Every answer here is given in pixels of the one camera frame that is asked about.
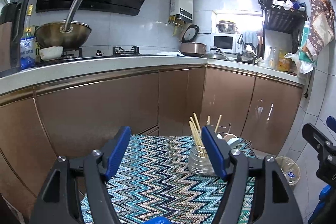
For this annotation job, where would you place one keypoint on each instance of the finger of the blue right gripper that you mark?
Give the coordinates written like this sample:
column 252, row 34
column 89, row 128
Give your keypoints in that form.
column 331, row 123

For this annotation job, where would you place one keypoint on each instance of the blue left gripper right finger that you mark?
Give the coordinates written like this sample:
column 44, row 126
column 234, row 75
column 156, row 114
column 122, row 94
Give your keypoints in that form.
column 218, row 151

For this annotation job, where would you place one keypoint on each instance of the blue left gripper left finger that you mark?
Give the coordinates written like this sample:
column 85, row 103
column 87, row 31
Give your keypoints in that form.
column 114, row 150

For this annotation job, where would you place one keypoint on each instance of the brown lower kitchen cabinets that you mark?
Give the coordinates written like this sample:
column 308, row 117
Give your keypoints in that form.
column 71, row 117

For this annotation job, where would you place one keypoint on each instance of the white kitchen countertop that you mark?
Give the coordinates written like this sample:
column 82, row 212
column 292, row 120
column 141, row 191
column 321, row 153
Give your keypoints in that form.
column 71, row 69

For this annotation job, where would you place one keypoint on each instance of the white ceramic bowl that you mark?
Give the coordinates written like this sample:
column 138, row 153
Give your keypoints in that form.
column 232, row 140

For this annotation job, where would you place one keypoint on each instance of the clear plastic chopstick jar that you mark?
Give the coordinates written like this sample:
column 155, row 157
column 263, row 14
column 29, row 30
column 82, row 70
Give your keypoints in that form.
column 199, row 162

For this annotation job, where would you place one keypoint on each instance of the wicker waste bin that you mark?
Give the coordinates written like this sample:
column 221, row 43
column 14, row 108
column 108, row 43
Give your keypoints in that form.
column 290, row 169

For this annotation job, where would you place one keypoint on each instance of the blue zigzag knitted table mat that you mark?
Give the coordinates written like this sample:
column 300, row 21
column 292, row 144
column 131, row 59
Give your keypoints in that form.
column 153, row 181

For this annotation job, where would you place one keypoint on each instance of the yellow detergent bottle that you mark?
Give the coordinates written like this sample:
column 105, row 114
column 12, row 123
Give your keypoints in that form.
column 283, row 63

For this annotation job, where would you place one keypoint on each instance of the brown patterned hanging cloth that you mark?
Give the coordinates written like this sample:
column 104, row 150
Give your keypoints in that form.
column 321, row 28

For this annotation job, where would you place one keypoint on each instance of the rose gold rice cooker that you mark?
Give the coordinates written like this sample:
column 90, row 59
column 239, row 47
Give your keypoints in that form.
column 189, row 46

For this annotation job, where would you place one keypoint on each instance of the white microwave oven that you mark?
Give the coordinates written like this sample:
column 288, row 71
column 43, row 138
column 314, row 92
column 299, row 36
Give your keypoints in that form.
column 227, row 43

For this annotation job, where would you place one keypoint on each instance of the gas stove top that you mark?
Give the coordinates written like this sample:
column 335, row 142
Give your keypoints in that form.
column 84, row 53

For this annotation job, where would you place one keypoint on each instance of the small white bowl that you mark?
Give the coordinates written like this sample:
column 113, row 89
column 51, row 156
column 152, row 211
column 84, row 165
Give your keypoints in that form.
column 51, row 53

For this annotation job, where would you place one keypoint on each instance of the steel pot on microwave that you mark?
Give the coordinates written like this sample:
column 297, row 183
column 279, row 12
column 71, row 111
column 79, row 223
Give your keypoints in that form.
column 226, row 27

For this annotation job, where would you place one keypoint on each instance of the blue white salt bag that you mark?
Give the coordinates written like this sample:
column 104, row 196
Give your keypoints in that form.
column 28, row 56

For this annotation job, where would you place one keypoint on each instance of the white gas water heater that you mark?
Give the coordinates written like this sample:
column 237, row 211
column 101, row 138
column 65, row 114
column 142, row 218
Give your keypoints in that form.
column 182, row 9

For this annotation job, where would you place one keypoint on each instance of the metal wire dish rack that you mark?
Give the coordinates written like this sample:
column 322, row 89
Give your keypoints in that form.
column 220, row 135

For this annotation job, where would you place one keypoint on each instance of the steel wok with handle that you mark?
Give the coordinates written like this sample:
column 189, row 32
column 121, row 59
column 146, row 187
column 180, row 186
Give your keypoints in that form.
column 67, row 33

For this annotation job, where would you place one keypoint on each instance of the black wall dish rack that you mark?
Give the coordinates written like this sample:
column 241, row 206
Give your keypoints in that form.
column 282, row 15

